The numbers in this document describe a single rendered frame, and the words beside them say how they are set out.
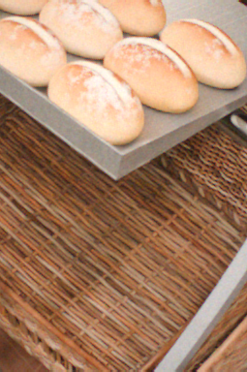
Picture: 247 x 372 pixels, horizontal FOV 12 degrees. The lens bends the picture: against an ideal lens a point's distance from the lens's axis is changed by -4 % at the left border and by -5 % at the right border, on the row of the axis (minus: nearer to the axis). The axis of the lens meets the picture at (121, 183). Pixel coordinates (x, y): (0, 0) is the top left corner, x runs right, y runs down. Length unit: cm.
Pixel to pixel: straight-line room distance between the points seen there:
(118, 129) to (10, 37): 15
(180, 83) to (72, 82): 10
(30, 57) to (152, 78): 12
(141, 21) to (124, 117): 18
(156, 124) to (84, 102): 8
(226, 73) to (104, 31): 13
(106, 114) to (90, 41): 13
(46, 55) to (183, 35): 15
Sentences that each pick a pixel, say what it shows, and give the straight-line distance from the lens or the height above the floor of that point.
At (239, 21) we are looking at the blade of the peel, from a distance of 125.
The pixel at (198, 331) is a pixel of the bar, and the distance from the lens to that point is 113.
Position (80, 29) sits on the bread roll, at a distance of 110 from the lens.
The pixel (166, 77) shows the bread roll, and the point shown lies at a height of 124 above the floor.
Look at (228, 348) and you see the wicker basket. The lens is 142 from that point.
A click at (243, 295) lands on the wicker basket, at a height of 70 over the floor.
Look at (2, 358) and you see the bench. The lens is 162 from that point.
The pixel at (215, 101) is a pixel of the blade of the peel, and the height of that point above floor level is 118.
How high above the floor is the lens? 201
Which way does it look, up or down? 53 degrees down
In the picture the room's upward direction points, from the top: straight up
